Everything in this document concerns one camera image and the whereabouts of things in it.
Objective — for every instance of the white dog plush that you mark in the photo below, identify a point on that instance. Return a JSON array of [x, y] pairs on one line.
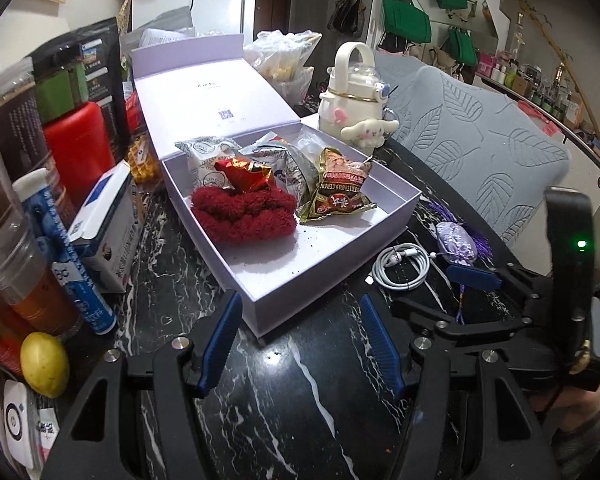
[[370, 130]]

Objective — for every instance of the brown gold snack packet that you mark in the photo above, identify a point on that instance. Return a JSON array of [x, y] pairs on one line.
[[337, 185]]

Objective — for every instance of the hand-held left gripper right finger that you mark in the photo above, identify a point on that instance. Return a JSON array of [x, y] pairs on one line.
[[382, 345]]

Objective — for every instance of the cream water bottle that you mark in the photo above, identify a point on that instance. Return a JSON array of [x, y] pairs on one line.
[[350, 90]]

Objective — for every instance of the white patterned snack packet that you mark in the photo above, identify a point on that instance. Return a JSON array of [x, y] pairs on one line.
[[202, 157]]

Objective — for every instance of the black tea package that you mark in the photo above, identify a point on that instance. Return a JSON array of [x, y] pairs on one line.
[[95, 60]]

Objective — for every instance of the black hanging bag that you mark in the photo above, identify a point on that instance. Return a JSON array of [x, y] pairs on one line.
[[347, 10]]

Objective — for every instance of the yellow waffle snack packet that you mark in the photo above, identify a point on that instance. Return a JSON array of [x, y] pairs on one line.
[[144, 157]]

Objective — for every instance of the red snack packet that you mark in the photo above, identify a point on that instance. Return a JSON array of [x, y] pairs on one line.
[[242, 175]]

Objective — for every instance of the white round-button device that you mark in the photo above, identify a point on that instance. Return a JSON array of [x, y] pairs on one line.
[[17, 420]]

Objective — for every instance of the row of jars and bottles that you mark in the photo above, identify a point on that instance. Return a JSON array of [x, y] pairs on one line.
[[540, 90]]

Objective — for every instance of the clear plastic jar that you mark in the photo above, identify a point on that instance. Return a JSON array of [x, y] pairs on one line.
[[15, 240]]

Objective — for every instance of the person's right forearm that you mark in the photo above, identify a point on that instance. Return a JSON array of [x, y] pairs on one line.
[[582, 440]]

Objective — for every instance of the white and blue carton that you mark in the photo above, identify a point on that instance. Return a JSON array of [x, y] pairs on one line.
[[112, 230]]

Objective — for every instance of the small green tote bag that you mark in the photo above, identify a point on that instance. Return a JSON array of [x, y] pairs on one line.
[[462, 47]]

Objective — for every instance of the red canister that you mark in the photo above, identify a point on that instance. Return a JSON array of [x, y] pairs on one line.
[[77, 147]]

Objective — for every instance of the lavender gift box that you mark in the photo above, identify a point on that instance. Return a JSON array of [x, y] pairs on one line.
[[320, 260]]

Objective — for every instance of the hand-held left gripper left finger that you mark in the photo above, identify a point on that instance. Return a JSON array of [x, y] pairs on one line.
[[220, 345]]

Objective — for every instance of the small clear plastic bag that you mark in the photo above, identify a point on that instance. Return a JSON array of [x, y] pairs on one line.
[[310, 142]]

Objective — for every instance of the pink cloth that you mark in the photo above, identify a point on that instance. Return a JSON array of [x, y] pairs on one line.
[[537, 115]]

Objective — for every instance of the blue tube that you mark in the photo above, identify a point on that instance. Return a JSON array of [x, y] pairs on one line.
[[65, 255]]

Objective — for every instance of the lemon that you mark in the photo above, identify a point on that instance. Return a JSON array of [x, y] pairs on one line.
[[44, 365]]

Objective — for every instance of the large green tote bag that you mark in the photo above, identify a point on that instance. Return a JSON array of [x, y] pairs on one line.
[[405, 17]]

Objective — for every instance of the light blue leaf-pattern chair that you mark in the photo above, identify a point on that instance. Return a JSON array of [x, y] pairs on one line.
[[480, 125]]

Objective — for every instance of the purple sachet with tassel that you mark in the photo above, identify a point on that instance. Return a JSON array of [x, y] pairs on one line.
[[455, 242]]

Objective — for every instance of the red fuzzy cloth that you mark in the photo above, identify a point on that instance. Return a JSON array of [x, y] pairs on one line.
[[240, 215]]

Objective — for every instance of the clear plastic snack bag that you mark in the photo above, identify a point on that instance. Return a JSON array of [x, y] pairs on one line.
[[280, 60]]

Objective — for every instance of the silver snack packet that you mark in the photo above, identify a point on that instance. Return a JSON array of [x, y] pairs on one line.
[[290, 170]]

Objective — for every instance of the white cabinet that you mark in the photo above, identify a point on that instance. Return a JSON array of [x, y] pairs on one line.
[[587, 175]]

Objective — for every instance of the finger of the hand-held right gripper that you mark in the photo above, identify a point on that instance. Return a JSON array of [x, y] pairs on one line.
[[420, 312], [472, 276]]

